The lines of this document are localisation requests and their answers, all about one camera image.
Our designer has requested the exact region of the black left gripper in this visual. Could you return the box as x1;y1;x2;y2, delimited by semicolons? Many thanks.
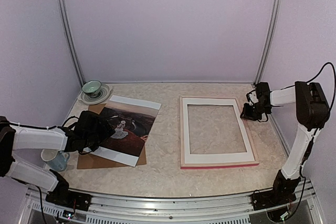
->
84;119;115;152

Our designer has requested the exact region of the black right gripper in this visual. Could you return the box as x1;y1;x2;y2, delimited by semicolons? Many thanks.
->
241;101;272;121

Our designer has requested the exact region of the dark photo with white figure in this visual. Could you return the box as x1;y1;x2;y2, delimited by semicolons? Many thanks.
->
98;100;160;158

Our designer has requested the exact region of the white mat board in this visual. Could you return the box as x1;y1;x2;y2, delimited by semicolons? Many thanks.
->
90;94;162;167
181;97;256;166

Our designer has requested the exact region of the pink wooden picture frame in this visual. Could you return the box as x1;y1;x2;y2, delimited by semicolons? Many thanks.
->
179;95;260;169

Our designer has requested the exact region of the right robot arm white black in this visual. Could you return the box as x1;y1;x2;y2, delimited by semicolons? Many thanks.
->
240;81;330;180

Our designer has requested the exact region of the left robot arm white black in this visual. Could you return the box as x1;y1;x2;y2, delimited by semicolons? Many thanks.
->
1;111;114;206

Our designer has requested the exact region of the white and blue mug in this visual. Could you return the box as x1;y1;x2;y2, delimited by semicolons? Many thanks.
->
40;149;70;172

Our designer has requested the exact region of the green ceramic bowl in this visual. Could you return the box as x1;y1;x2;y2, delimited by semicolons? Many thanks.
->
81;80;102;98

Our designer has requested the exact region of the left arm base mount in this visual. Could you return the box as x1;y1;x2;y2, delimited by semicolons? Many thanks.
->
46;170;92;211

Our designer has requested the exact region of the right aluminium corner post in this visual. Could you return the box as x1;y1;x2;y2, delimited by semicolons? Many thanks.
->
253;0;281;84

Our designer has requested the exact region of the aluminium corner post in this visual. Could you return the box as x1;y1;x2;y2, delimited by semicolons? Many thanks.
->
253;0;281;84
57;0;85;87

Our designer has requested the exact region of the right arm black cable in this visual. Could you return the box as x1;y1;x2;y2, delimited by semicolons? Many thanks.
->
245;61;336;217

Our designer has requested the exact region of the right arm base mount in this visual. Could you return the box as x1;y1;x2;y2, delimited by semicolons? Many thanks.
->
250;170;301;210

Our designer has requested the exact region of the aluminium front rail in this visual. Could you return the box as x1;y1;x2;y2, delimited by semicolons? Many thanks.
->
23;176;323;224

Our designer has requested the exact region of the left aluminium corner post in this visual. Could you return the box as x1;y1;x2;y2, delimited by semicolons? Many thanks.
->
57;0;85;87

